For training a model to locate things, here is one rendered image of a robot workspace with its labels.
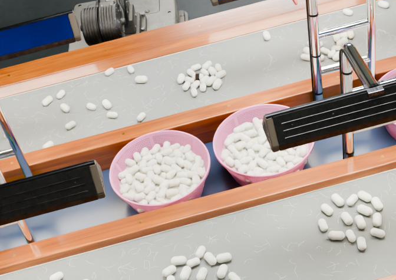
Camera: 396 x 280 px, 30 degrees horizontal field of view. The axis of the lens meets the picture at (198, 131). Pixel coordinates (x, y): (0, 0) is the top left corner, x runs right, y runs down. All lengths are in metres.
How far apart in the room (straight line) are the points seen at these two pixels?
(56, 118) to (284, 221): 0.78
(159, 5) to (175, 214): 1.39
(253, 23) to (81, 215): 0.82
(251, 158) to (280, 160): 0.08
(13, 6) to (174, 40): 2.03
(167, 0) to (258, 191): 1.40
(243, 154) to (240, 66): 0.36
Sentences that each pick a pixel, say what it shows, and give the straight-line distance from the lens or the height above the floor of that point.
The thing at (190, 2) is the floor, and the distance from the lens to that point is 3.87.
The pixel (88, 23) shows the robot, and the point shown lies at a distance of 2.48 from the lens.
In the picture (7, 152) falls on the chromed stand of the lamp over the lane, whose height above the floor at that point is 0.85.
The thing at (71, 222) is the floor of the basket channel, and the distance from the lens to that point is 1.99.
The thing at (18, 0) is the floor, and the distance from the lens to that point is 4.28.
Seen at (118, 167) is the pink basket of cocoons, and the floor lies 0.75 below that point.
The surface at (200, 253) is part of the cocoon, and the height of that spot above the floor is 0.76.
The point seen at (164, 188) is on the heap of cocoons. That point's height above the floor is 0.74.
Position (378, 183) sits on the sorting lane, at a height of 0.74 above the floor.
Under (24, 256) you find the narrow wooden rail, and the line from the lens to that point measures 1.85.
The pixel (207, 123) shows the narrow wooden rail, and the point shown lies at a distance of 2.04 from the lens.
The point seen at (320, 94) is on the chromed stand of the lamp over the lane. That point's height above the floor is 0.77.
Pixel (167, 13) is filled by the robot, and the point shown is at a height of 0.48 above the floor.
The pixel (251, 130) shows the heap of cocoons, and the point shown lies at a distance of 2.00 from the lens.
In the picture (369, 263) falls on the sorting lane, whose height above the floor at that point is 0.74.
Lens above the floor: 2.13
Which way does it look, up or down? 43 degrees down
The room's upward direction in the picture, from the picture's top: 13 degrees counter-clockwise
